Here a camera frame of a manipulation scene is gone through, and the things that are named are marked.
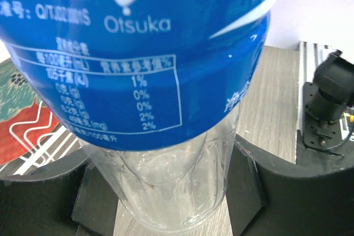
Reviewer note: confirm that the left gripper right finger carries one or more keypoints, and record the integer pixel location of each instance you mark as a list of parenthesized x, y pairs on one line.
[(267, 195)]

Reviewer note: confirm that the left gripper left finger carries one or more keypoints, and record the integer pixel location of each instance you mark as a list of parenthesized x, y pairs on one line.
[(65, 197)]

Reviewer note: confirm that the blue labelled plastic bottle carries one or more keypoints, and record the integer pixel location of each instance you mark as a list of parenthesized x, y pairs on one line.
[(151, 89)]

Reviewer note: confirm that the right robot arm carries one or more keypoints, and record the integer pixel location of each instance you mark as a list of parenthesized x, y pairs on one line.
[(334, 81)]

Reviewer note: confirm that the red teal plate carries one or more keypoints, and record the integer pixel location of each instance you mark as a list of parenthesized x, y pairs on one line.
[(24, 117)]

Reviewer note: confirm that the white wire dish rack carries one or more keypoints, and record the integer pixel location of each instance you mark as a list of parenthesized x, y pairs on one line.
[(50, 148)]

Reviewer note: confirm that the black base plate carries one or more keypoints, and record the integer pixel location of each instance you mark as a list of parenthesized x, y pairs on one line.
[(322, 146)]

